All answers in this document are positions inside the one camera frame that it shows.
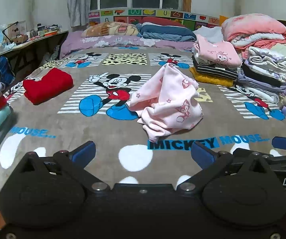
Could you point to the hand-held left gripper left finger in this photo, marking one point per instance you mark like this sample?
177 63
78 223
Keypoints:
84 153

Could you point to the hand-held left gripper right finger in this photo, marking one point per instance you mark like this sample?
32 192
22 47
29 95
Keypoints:
202 154

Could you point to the pink printed pants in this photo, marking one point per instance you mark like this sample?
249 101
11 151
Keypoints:
167 104

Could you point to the cartoon printed blanket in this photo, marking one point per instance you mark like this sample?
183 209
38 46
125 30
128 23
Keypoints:
58 129

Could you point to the lavender folded garment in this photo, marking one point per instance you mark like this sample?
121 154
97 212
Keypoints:
247 83

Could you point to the black folded garment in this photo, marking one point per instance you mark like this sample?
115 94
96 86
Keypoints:
257 76

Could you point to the yellow knit sweater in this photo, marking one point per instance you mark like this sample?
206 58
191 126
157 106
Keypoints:
212 81

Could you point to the red folded sweater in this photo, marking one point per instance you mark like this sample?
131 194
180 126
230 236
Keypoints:
48 84

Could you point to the small red garment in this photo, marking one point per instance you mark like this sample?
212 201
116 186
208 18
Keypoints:
0 102

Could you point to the pink cartoon folded top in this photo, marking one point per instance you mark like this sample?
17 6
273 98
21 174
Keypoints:
215 49

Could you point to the blue bag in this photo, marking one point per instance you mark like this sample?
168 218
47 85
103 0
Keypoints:
5 68

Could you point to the wooden desk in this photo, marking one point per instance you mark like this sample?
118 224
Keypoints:
33 47

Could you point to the light grey cloth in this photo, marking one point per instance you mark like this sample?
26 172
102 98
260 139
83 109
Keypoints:
210 33

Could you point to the pink quilt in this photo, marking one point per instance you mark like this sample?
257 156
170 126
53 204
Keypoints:
252 27

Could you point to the orange patterned pillow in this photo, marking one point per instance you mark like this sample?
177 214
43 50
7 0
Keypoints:
108 28

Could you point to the desk clutter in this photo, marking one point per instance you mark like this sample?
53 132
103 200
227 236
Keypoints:
45 28

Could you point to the red pillow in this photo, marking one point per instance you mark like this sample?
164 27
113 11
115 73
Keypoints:
162 21

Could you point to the black desk lamp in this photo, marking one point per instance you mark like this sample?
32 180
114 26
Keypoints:
9 28

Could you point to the colourful headboard panel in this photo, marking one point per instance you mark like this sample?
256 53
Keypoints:
133 13

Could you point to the grey curtain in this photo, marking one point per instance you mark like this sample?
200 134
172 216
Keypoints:
79 2

